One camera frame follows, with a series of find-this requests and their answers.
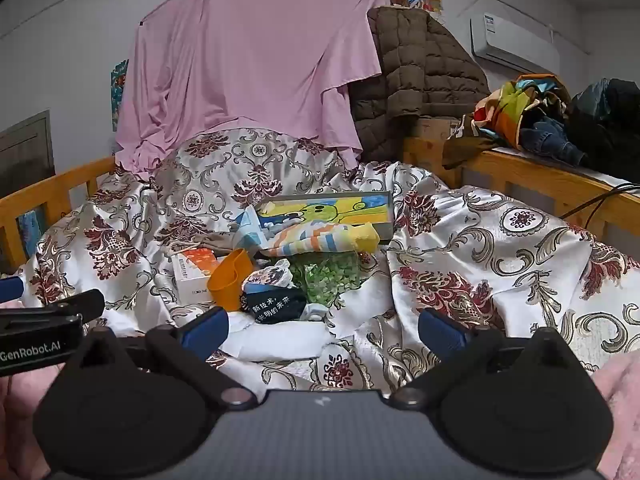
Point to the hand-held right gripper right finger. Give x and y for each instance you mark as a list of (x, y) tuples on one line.
[(442, 330)]

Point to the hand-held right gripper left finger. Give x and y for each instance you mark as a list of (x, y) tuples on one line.
[(205, 332)]

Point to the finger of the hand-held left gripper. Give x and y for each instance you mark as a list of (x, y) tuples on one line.
[(60, 305), (10, 287)]

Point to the orange cup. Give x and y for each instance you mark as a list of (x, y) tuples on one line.
[(230, 280)]

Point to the black printed cloth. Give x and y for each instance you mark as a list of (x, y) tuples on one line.
[(272, 305)]

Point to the white teal face mask pack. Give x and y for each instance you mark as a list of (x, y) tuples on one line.
[(246, 225)]

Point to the grey shallow box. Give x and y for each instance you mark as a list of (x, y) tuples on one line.
[(386, 225)]

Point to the striped fleece towel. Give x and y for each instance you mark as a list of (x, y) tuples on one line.
[(320, 240)]

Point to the orange white carton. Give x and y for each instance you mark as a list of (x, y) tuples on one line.
[(192, 272)]

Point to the white dark-patterned cloth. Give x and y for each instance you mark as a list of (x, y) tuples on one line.
[(265, 277)]

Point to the floral satin blanket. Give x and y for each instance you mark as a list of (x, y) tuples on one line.
[(500, 260)]

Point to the colourful cartoon drawing paper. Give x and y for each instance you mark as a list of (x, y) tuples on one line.
[(320, 212)]

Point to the olive brown printed cloth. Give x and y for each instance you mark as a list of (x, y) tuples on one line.
[(462, 142)]

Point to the cardboard box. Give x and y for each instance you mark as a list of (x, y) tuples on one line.
[(435, 127)]

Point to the blue jeans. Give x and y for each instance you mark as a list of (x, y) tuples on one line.
[(550, 142)]

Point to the multicolour patchwork cloth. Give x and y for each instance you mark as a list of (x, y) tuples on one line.
[(520, 105)]

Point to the brown quilted jacket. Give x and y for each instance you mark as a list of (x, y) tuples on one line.
[(415, 70)]

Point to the pink hanging sheet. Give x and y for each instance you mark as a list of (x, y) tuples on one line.
[(250, 60)]

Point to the white air conditioner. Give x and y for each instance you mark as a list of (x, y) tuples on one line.
[(515, 42)]

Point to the wooden slatted bed rail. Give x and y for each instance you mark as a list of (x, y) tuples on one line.
[(45, 190)]

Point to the wooden bed frame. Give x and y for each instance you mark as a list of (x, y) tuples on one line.
[(525, 170)]

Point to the small colourful wall poster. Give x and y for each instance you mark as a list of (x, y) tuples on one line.
[(119, 90)]

